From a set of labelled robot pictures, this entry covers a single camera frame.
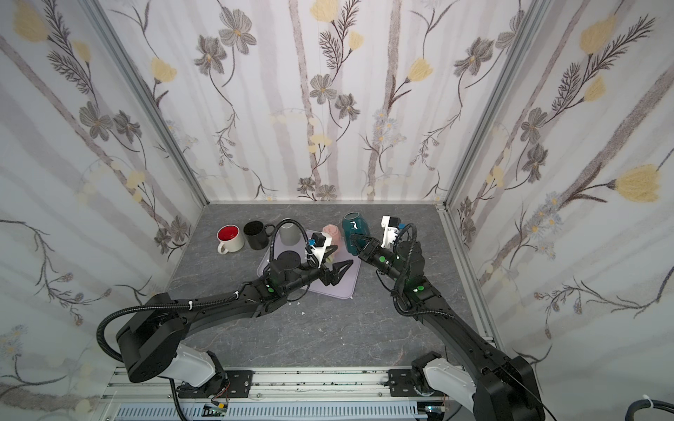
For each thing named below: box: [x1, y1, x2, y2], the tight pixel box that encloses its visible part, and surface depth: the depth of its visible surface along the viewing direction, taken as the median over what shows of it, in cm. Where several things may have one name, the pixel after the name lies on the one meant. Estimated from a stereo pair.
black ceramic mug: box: [243, 220, 275, 250], surface depth 104 cm
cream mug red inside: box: [215, 223, 245, 256], surface depth 103 cm
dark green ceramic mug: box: [342, 211, 371, 257], surface depth 77 cm
